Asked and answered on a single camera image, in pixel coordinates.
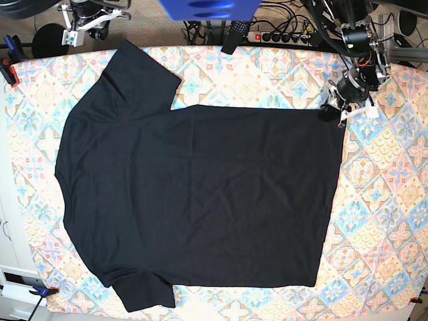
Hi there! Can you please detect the orange clamp lower right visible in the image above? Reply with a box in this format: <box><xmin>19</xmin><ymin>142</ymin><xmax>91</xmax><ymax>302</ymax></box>
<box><xmin>409</xmin><ymin>297</ymin><xmax>423</xmax><ymax>304</ymax></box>

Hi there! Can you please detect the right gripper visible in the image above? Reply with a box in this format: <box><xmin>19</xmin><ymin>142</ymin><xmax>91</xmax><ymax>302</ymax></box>
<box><xmin>88</xmin><ymin>21</ymin><xmax>109</xmax><ymax>39</ymax></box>

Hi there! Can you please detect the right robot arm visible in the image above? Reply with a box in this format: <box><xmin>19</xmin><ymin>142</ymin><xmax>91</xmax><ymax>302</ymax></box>
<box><xmin>58</xmin><ymin>1</ymin><xmax>131</xmax><ymax>47</ymax></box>

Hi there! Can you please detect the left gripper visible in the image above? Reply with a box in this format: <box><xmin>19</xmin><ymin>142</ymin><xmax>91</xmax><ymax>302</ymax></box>
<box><xmin>318</xmin><ymin>68</ymin><xmax>370</xmax><ymax>122</ymax></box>

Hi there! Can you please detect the black strap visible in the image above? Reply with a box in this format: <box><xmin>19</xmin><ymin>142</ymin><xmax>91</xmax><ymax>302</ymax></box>
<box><xmin>220</xmin><ymin>20</ymin><xmax>250</xmax><ymax>54</ymax></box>

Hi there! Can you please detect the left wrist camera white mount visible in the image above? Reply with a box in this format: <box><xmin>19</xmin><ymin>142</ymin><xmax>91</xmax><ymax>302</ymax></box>
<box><xmin>340</xmin><ymin>98</ymin><xmax>379</xmax><ymax>124</ymax></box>

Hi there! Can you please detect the patterned tablecloth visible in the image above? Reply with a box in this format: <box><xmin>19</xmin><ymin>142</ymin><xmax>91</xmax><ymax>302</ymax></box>
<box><xmin>4</xmin><ymin>51</ymin><xmax>427</xmax><ymax>320</ymax></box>

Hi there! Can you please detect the white cabinet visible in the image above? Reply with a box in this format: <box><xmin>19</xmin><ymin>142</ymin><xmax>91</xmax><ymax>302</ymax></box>
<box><xmin>1</xmin><ymin>80</ymin><xmax>39</xmax><ymax>318</ymax></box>

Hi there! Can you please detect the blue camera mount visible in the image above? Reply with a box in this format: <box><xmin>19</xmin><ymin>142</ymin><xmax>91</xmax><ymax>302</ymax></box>
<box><xmin>160</xmin><ymin>0</ymin><xmax>261</xmax><ymax>21</ymax></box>

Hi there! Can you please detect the blue clamp upper left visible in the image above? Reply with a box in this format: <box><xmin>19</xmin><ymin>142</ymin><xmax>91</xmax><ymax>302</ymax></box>
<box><xmin>1</xmin><ymin>35</ymin><xmax>23</xmax><ymax>88</ymax></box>

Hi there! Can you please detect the white power strip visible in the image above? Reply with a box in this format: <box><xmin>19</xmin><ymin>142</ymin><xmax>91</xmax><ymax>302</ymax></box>
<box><xmin>247</xmin><ymin>31</ymin><xmax>310</xmax><ymax>46</ymax></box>

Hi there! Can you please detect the black T-shirt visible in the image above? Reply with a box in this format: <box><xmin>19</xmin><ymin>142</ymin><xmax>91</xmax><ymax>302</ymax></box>
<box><xmin>55</xmin><ymin>41</ymin><xmax>344</xmax><ymax>312</ymax></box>

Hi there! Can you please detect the blue clamp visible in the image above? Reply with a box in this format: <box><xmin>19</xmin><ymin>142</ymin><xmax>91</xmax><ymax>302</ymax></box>
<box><xmin>29</xmin><ymin>286</ymin><xmax>59</xmax><ymax>298</ymax></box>
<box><xmin>1</xmin><ymin>35</ymin><xmax>23</xmax><ymax>88</ymax></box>

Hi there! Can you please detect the black round stool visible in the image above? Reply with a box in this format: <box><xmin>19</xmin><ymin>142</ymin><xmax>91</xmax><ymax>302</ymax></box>
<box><xmin>31</xmin><ymin>23</ymin><xmax>70</xmax><ymax>59</ymax></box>

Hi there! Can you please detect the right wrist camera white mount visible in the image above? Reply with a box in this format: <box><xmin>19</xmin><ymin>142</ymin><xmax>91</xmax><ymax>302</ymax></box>
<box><xmin>61</xmin><ymin>7</ymin><xmax>128</xmax><ymax>47</ymax></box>

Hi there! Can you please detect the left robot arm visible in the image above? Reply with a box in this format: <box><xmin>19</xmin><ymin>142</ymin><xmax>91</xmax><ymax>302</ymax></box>
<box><xmin>308</xmin><ymin>1</ymin><xmax>390</xmax><ymax>128</ymax></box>

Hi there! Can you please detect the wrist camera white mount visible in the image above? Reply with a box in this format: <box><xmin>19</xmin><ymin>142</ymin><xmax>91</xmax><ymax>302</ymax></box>
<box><xmin>340</xmin><ymin>98</ymin><xmax>379</xmax><ymax>124</ymax></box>
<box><xmin>61</xmin><ymin>7</ymin><xmax>128</xmax><ymax>47</ymax></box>

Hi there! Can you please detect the blue clamp lower left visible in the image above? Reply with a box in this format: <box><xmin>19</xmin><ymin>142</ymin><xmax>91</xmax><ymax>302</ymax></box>
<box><xmin>29</xmin><ymin>286</ymin><xmax>59</xmax><ymax>298</ymax></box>

